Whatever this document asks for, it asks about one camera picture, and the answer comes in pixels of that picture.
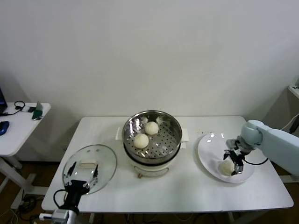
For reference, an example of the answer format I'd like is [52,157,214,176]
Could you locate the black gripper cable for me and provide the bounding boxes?
[53,189,67,208]
[242,157,269,166]

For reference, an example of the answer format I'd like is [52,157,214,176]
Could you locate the dark laptop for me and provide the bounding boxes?
[0,87,8,115]

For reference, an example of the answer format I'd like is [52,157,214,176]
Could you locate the white round plate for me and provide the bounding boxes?
[197,133,256,183]

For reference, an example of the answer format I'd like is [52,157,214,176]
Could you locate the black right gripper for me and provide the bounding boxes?
[223,149,246,176]

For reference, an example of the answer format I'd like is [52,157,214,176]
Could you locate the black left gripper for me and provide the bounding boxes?
[63,161,99,210]

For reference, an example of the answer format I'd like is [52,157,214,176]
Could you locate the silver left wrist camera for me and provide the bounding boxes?
[39,208,70,220]

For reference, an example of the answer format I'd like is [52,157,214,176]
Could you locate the white steamed baozi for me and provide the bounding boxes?
[218,161,234,177]
[134,133,150,149]
[144,121,160,135]

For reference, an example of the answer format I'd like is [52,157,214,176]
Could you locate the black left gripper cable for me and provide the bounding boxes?
[53,189,67,208]

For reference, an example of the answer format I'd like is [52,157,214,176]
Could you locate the black looped cable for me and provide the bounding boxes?
[0,100,26,117]

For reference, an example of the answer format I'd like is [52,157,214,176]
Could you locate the glass lid with beige handle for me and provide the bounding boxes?
[62,144,117,196]

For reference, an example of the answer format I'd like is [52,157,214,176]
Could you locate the white wall cable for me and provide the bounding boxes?
[280,113,298,130]

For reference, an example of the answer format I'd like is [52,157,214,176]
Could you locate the blue computer mouse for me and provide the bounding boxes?
[0,120,10,135]

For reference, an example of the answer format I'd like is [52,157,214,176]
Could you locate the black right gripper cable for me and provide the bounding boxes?
[242,157,269,166]

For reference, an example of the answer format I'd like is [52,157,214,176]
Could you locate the white furniture base frame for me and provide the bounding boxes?
[279,175,299,183]

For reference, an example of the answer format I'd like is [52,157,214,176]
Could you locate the black power cable with adapter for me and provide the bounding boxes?
[289,119,299,135]

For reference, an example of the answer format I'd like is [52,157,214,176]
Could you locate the white electric cooking pot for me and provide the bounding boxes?
[123,141,187,180]

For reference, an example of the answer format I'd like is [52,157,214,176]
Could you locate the tangled floor cables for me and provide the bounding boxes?
[18,196,45,221]

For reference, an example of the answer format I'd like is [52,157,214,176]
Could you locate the stainless steel steamer basket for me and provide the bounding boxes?
[115,110,189,164]

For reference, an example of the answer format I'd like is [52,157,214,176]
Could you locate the white side table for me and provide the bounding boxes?
[0,102,51,210]

